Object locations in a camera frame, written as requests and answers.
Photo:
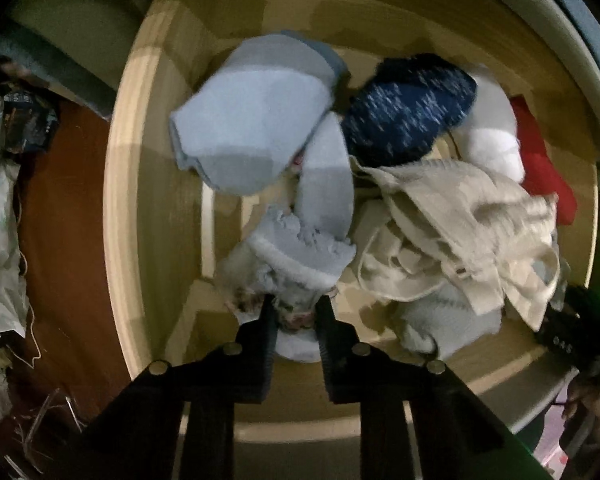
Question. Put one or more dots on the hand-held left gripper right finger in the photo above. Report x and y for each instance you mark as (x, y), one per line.
(330, 350)

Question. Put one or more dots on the pale grey underwear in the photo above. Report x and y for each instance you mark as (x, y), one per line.
(445, 320)

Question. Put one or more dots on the white plastic bag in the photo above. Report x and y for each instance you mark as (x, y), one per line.
(0, 260)

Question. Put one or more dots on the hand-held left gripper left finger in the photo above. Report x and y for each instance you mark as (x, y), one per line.
(267, 340)

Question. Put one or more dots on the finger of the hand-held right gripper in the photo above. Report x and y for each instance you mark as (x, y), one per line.
(582, 297)

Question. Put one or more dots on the dark blue printed bag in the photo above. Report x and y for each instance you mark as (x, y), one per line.
(25, 110)

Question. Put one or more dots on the navy speckled underwear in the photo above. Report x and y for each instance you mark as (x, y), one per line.
(410, 110)

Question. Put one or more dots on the red underwear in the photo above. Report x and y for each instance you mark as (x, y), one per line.
(545, 170)

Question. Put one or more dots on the floral print underwear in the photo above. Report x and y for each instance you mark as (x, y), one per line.
(297, 317)

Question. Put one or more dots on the cream bra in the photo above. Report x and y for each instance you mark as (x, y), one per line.
(460, 230)

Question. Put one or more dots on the person's right hand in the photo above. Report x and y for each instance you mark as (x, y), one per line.
(597, 410)

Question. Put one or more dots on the white underwear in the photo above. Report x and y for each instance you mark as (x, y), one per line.
(490, 140)

